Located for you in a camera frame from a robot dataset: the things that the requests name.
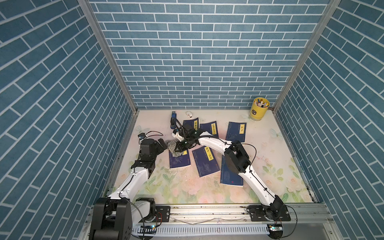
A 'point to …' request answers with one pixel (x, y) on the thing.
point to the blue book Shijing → (180, 160)
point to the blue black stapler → (173, 124)
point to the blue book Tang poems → (205, 161)
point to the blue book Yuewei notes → (211, 127)
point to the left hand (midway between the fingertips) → (161, 142)
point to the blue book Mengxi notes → (228, 176)
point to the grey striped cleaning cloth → (171, 145)
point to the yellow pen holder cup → (259, 108)
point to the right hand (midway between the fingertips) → (176, 150)
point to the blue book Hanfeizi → (191, 124)
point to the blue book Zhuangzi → (236, 131)
